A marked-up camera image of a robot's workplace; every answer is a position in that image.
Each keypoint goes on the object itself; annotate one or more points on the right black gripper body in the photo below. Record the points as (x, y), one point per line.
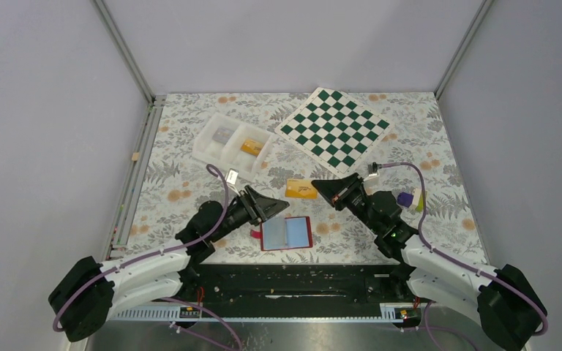
(355, 198)

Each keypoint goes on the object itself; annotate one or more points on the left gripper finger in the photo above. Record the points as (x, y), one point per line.
(267, 209)
(257, 200)

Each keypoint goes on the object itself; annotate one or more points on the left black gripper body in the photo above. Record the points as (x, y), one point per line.
(238, 215)

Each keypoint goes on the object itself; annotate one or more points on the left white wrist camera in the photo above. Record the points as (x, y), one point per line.
(232, 176)

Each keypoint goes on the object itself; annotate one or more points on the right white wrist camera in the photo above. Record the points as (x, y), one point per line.
(373, 176)

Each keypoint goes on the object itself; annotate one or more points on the white plastic divided tray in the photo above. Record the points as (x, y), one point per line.
(229, 155)

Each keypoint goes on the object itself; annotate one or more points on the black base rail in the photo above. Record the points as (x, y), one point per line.
(287, 291)

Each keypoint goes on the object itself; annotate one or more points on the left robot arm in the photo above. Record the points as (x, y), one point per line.
(92, 292)

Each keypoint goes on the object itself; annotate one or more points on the green white chessboard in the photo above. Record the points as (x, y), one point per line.
(335, 130)

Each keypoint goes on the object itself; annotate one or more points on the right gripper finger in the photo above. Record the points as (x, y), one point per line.
(334, 196)
(335, 185)

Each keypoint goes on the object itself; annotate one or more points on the orange card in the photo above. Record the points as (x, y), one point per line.
(300, 189)

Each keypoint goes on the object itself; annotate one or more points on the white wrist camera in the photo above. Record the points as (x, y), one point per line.
(232, 176)
(373, 176)

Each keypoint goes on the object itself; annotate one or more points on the orange card box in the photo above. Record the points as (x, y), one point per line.
(252, 147)

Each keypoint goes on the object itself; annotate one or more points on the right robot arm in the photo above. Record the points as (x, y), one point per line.
(500, 300)

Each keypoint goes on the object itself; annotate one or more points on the purple white green block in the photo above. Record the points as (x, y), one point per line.
(413, 201)

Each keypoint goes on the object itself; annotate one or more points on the red leather card holder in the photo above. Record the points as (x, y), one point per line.
(286, 233)

